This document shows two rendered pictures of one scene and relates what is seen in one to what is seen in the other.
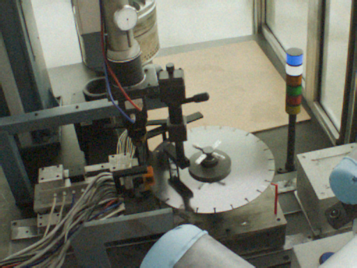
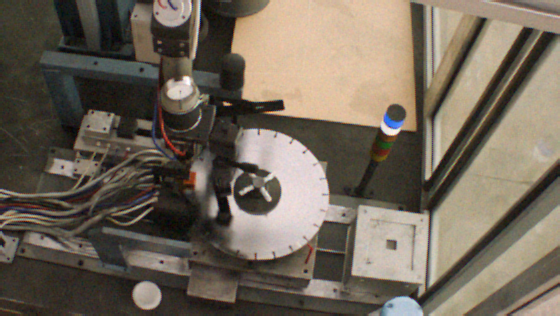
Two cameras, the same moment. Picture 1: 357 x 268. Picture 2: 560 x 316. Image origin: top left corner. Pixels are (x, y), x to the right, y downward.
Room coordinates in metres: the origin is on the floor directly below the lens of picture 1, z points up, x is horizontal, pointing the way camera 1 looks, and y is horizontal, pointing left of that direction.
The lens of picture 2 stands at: (0.39, -0.11, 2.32)
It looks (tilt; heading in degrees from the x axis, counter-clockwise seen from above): 62 degrees down; 9
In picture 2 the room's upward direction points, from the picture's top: 10 degrees clockwise
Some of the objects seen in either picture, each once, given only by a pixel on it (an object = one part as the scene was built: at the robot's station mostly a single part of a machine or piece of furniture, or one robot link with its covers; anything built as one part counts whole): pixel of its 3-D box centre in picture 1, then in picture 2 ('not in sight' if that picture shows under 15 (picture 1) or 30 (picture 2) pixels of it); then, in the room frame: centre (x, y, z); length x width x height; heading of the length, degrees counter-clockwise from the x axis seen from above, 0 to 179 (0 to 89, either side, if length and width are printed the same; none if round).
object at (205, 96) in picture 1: (190, 95); (239, 157); (0.94, 0.05, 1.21); 0.08 x 0.06 x 0.03; 100
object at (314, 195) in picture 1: (335, 190); (384, 254); (1.00, -0.32, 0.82); 0.18 x 0.18 x 0.15; 10
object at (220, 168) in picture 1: (209, 161); (257, 189); (1.00, 0.02, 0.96); 0.11 x 0.11 x 0.03
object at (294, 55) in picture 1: (294, 56); (395, 116); (1.19, -0.22, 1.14); 0.05 x 0.04 x 0.03; 10
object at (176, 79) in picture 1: (173, 103); (225, 150); (0.96, 0.08, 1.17); 0.06 x 0.05 x 0.20; 91
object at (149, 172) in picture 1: (134, 180); (174, 178); (0.97, 0.21, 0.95); 0.10 x 0.03 x 0.07; 100
